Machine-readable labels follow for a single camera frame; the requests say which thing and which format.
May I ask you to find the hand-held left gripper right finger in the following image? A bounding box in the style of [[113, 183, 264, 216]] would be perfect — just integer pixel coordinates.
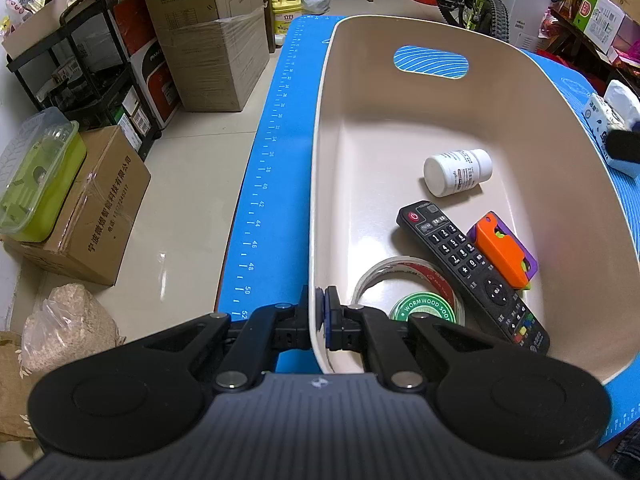
[[324, 286, 547, 392]]

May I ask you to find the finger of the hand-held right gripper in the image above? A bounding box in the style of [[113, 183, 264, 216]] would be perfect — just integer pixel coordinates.
[[602, 129, 640, 167]]

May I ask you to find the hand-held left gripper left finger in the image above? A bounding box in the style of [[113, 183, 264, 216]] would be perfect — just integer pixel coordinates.
[[125, 285, 314, 392]]

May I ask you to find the clear tape roll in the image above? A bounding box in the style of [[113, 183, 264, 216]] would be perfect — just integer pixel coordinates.
[[349, 256, 469, 332]]

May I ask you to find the green round tin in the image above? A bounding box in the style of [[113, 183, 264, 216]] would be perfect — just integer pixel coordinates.
[[389, 293, 457, 324]]

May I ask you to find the black remote control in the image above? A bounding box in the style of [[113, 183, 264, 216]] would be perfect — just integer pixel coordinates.
[[396, 201, 551, 357]]

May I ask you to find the orange and purple folding toy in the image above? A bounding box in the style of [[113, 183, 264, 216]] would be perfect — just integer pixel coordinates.
[[467, 211, 539, 291]]

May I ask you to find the white pill bottle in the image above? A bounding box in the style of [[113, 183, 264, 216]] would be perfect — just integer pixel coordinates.
[[423, 148, 494, 198]]

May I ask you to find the beige plastic bin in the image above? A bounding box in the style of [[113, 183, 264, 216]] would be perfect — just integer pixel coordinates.
[[308, 14, 640, 387]]

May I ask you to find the floral tissue pack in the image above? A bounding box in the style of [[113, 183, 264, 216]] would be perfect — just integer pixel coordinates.
[[580, 80, 640, 179]]

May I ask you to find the green and white carton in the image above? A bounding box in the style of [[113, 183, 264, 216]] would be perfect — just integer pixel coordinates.
[[572, 0, 627, 57]]

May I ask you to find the blue silicone mat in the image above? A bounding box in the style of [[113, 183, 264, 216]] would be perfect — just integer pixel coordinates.
[[215, 14, 640, 452]]

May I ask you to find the white refrigerator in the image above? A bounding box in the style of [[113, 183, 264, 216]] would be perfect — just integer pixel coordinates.
[[499, 0, 574, 54]]

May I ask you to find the clear bag of grain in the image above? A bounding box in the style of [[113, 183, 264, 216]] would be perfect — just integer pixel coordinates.
[[21, 283, 126, 377]]

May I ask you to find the taped brown cardboard box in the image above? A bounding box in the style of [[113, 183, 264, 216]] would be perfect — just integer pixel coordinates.
[[2, 125, 152, 287]]

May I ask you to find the large wrapped cardboard box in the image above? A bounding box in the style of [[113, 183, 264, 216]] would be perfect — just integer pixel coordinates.
[[154, 9, 271, 113]]

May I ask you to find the red and white appliance box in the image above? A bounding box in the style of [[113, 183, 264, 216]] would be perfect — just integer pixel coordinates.
[[112, 0, 182, 128]]

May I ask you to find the green lidded plastic container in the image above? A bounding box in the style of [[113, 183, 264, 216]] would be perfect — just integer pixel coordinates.
[[0, 107, 87, 242]]

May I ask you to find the yellow plastic jug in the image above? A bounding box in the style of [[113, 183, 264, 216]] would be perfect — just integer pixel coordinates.
[[271, 0, 305, 47]]

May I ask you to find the black utility cart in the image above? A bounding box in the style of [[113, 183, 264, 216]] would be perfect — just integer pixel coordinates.
[[6, 0, 167, 162]]

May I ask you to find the beige storage bin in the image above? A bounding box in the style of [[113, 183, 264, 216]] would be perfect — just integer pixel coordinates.
[[2, 0, 96, 59]]

